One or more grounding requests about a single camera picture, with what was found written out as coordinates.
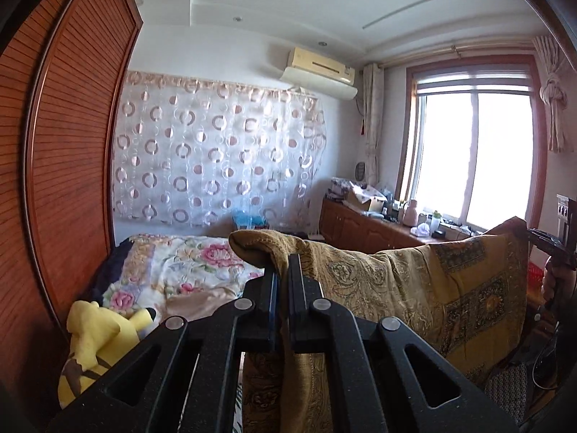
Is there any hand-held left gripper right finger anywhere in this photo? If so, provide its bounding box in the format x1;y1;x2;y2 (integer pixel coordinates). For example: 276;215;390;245
288;255;519;433

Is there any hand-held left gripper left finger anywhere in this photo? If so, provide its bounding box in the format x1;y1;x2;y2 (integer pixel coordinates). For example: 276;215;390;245
47;262;282;433

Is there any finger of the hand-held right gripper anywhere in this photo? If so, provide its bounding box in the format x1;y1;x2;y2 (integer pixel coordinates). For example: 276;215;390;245
525;228;563;254

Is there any gold patterned shirt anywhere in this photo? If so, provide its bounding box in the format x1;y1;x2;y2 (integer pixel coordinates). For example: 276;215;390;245
229;217;530;433

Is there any person's right hand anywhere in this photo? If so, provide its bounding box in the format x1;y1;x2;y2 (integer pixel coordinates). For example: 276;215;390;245
542;257;569;305

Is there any beige folded cloth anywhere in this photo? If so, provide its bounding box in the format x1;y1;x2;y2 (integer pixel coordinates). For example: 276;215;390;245
167;289;239;321

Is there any blue plastic bag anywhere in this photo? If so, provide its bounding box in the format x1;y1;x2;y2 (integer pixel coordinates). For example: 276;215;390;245
232;210;270;232

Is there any floral quilt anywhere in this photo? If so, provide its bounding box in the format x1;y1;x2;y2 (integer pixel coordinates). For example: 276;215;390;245
101;233;267;321

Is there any wooden low cabinet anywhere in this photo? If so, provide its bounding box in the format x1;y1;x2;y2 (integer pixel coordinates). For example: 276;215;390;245
320;198;474;255

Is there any wooden framed window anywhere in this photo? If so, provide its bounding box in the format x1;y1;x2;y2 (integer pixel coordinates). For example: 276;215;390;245
397;54;548;235

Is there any floral storage box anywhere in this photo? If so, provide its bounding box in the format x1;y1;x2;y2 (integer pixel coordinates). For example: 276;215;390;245
327;178;354;201

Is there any open cardboard box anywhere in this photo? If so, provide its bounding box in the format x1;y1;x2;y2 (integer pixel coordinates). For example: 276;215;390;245
345;185;388;215

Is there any tied beige window curtain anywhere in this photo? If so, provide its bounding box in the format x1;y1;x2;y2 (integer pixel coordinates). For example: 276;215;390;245
532;36;571;154

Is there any person's dotted dark clothing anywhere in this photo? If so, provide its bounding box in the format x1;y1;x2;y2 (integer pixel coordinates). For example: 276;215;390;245
484;361;530;425

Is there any circle pattern sheer curtain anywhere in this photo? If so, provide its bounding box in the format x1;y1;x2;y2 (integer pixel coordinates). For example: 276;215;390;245
111;71;327;228

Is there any yellow plush toy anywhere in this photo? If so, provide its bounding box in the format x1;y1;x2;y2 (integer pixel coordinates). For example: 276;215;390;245
58;300;156;409

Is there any white air deflector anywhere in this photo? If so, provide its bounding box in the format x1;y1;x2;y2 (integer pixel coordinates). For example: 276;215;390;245
280;67;359;100

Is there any wooden wardrobe door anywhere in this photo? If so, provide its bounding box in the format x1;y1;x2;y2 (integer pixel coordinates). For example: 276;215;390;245
0;0;144;416

